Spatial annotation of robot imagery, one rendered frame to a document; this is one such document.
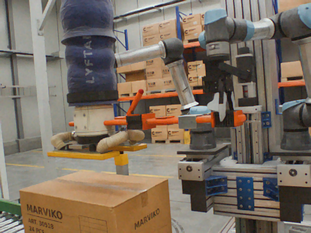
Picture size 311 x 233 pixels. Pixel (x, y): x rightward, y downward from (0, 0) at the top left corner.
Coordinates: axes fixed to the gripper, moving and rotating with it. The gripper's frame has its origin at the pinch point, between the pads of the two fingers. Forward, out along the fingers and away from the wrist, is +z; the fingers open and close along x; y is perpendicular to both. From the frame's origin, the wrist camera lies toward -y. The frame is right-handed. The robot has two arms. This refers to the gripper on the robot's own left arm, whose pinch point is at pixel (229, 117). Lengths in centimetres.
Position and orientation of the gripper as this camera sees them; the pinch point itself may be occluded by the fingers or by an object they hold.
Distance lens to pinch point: 98.3
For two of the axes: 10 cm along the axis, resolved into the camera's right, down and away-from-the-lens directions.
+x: -5.5, 1.0, -8.3
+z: 0.8, 9.9, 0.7
